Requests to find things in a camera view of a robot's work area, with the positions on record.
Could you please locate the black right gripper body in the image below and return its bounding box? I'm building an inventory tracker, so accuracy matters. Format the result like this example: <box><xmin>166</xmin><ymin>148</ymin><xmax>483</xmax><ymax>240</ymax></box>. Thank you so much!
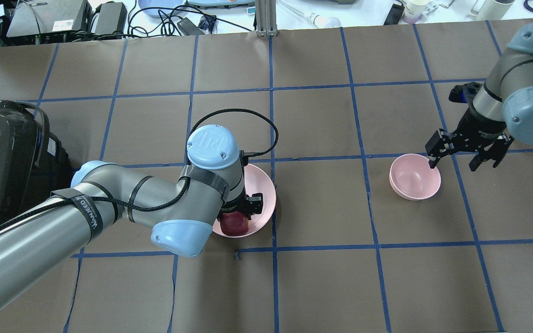
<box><xmin>442</xmin><ymin>107</ymin><xmax>514</xmax><ymax>153</ymax></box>

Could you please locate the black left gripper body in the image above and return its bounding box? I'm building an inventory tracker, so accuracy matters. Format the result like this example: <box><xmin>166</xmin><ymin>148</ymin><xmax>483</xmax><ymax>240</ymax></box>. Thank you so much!
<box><xmin>218</xmin><ymin>190</ymin><xmax>264</xmax><ymax>219</ymax></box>

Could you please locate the red apple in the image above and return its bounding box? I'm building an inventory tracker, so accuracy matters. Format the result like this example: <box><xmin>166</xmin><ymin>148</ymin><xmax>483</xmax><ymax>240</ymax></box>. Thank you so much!
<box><xmin>218</xmin><ymin>211</ymin><xmax>250</xmax><ymax>236</ymax></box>

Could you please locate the pink bowl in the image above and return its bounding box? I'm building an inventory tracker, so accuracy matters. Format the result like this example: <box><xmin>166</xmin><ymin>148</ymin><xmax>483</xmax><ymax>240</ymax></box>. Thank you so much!
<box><xmin>389</xmin><ymin>154</ymin><xmax>442</xmax><ymax>201</ymax></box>

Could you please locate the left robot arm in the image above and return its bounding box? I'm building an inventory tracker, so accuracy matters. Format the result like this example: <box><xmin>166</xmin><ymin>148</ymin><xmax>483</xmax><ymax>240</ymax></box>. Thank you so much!
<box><xmin>0</xmin><ymin>124</ymin><xmax>276</xmax><ymax>310</ymax></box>

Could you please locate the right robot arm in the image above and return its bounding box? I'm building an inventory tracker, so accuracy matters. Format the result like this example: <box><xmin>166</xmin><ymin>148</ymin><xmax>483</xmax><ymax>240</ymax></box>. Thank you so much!
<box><xmin>425</xmin><ymin>23</ymin><xmax>533</xmax><ymax>171</ymax></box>

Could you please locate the pink plate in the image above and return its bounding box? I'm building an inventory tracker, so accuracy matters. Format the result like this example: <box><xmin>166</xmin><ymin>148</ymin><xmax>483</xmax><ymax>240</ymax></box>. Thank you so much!
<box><xmin>212</xmin><ymin>163</ymin><xmax>277</xmax><ymax>238</ymax></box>

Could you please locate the blue plate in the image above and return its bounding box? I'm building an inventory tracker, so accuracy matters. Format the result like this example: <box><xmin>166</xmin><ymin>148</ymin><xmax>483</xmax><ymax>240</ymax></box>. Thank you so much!
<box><xmin>137</xmin><ymin>0</ymin><xmax>187</xmax><ymax>18</ymax></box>

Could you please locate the white cup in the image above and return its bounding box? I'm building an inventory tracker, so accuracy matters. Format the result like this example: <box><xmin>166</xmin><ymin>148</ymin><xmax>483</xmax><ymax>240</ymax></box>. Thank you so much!
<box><xmin>471</xmin><ymin>0</ymin><xmax>514</xmax><ymax>21</ymax></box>

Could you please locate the black power adapter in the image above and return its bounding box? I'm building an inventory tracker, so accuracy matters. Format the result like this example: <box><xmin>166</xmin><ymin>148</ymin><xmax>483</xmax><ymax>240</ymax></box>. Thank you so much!
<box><xmin>383</xmin><ymin>4</ymin><xmax>405</xmax><ymax>25</ymax></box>

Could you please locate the black computer box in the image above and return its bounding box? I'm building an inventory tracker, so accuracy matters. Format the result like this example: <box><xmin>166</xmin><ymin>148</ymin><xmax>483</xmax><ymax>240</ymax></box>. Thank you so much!
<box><xmin>6</xmin><ymin>0</ymin><xmax>92</xmax><ymax>38</ymax></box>

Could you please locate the aluminium frame post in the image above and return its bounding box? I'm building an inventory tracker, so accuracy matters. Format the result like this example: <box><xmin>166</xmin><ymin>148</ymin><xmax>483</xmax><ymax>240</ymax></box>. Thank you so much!
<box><xmin>254</xmin><ymin>0</ymin><xmax>279</xmax><ymax>37</ymax></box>

